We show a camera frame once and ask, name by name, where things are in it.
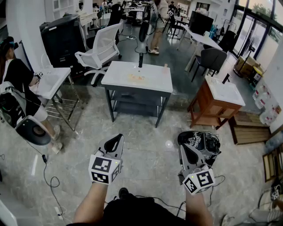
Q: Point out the black sink faucet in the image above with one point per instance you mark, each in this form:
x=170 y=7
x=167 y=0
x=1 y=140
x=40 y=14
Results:
x=140 y=59

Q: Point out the white mesh office chair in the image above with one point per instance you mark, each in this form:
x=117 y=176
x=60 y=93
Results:
x=104 y=44

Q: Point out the white ceramic sink basin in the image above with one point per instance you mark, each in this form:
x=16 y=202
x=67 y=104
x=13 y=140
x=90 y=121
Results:
x=115 y=77

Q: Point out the group of clear water jugs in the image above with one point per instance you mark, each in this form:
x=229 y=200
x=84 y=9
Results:
x=265 y=103

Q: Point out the black cabinet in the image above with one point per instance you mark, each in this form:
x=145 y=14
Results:
x=62 y=39

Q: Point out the white power strip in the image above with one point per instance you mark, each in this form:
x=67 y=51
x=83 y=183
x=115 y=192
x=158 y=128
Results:
x=131 y=38

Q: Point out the cardboard box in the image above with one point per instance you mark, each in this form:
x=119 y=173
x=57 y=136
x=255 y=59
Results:
x=245 y=64

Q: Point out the person's right forearm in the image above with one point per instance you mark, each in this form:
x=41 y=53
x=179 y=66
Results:
x=197 y=209

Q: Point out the dark grey chair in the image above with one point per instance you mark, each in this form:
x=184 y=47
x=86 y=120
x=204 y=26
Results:
x=212 y=59

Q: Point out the wooden picture frame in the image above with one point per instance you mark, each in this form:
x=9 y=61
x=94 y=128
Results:
x=268 y=163

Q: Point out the white sink on steel rack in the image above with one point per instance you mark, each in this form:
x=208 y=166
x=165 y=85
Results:
x=53 y=81

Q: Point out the black monitor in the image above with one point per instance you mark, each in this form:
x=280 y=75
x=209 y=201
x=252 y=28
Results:
x=200 y=22

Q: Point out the person's black shoe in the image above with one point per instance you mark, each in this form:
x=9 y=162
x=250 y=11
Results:
x=123 y=192

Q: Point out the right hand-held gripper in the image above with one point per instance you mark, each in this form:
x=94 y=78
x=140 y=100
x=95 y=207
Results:
x=199 y=179

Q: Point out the white metal frame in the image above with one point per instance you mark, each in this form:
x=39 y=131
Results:
x=265 y=212

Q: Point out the black equipment backpack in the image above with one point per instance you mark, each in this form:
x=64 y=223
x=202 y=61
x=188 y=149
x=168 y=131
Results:
x=205 y=143

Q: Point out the person's black clothing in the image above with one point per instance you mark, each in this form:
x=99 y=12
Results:
x=137 y=212

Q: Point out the white table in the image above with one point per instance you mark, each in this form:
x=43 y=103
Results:
x=199 y=36

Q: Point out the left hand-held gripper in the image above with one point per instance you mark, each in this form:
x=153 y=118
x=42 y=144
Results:
x=100 y=165

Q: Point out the person's left forearm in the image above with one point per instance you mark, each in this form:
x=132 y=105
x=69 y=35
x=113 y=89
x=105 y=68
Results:
x=92 y=203

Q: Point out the small black faucet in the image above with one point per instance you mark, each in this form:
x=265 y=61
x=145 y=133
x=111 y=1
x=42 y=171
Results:
x=226 y=78

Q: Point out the brown wooden vanity cabinet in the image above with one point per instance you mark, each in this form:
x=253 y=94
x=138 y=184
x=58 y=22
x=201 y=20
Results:
x=210 y=110

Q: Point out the white cubby shelf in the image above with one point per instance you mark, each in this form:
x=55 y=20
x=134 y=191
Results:
x=59 y=8

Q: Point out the dark metal table frame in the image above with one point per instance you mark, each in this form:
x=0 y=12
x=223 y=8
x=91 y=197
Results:
x=134 y=103

